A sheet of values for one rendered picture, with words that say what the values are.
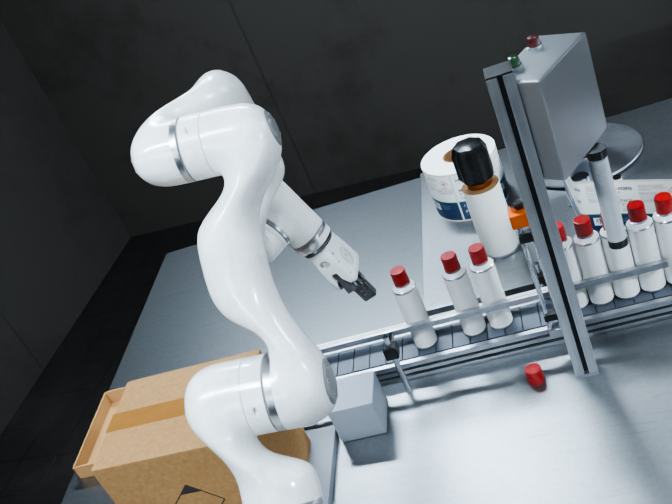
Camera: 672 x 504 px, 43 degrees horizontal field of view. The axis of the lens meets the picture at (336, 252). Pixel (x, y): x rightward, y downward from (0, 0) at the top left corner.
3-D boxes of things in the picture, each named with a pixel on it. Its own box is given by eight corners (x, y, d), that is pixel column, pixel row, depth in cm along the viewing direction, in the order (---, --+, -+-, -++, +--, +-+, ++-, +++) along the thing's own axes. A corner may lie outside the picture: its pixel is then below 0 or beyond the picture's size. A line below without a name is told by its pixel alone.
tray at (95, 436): (214, 376, 216) (207, 365, 214) (192, 453, 194) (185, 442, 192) (112, 402, 224) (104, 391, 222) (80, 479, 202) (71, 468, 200)
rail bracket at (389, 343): (416, 373, 189) (392, 317, 180) (416, 396, 183) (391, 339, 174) (402, 376, 189) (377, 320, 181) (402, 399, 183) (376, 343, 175)
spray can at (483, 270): (512, 312, 186) (486, 236, 175) (514, 327, 181) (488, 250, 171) (489, 317, 187) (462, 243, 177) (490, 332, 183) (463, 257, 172)
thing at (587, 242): (612, 287, 180) (592, 208, 170) (617, 302, 176) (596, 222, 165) (587, 294, 181) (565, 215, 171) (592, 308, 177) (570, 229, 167)
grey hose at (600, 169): (626, 236, 160) (603, 140, 150) (630, 246, 157) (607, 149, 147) (606, 241, 161) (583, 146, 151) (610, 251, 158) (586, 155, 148)
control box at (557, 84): (608, 128, 152) (586, 30, 143) (566, 181, 143) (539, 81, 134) (557, 128, 159) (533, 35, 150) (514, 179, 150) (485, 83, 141)
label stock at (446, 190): (448, 230, 222) (431, 184, 214) (429, 198, 239) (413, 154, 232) (520, 201, 220) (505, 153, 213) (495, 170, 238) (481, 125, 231)
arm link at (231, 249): (252, 426, 138) (349, 408, 135) (231, 448, 126) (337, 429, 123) (182, 123, 136) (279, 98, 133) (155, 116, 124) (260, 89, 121)
